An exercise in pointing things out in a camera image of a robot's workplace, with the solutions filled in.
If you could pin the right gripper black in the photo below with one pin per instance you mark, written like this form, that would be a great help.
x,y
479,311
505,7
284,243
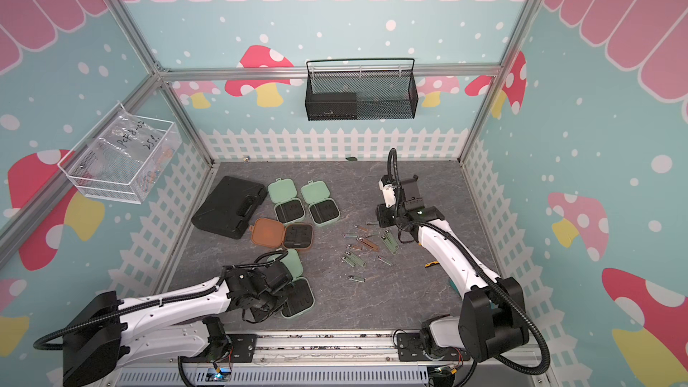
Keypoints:
x,y
382,215

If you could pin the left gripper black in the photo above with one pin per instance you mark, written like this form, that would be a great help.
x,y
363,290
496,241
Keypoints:
x,y
262,316

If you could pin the large green nail clipper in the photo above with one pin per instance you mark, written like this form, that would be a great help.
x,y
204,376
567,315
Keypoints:
x,y
390,242

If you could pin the green clipper case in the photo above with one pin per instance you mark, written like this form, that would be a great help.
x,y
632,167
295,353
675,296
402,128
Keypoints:
x,y
300,297
288,207
321,207

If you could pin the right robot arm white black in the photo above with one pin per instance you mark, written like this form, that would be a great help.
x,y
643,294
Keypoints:
x,y
492,319

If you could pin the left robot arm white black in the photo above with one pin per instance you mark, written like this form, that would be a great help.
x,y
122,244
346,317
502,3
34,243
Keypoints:
x,y
112,332

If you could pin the large brown nail clipper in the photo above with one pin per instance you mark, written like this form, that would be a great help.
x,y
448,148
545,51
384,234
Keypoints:
x,y
368,243

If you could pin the brown clipper case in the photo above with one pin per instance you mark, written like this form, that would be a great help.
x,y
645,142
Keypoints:
x,y
274,235

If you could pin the lone nail clipper near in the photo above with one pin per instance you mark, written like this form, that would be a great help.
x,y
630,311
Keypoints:
x,y
356,279

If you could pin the black plastic tool case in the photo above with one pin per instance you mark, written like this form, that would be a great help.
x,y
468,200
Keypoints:
x,y
229,207

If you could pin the black box in basket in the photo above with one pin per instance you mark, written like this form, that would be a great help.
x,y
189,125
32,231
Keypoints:
x,y
331,106

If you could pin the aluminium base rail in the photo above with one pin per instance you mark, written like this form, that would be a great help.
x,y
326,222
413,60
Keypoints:
x,y
271,348

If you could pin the black wire mesh basket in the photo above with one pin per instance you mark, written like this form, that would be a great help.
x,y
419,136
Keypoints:
x,y
385,87

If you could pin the clear acrylic wall bin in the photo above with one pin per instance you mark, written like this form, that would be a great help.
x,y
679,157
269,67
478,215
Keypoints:
x,y
122,158

